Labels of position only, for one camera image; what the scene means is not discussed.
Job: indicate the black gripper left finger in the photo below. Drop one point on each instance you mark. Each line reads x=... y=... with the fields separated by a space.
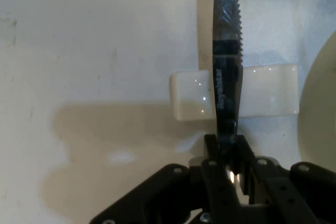
x=162 y=195

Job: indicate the white bowl with black rim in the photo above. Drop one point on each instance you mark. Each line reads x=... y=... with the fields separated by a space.
x=323 y=103

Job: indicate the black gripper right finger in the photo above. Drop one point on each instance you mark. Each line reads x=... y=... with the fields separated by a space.
x=288 y=197

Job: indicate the white ceramic cutlery rest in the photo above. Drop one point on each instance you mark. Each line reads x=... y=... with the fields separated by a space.
x=267 y=90

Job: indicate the serrated steel table knife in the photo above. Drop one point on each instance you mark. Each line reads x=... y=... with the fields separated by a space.
x=225 y=51

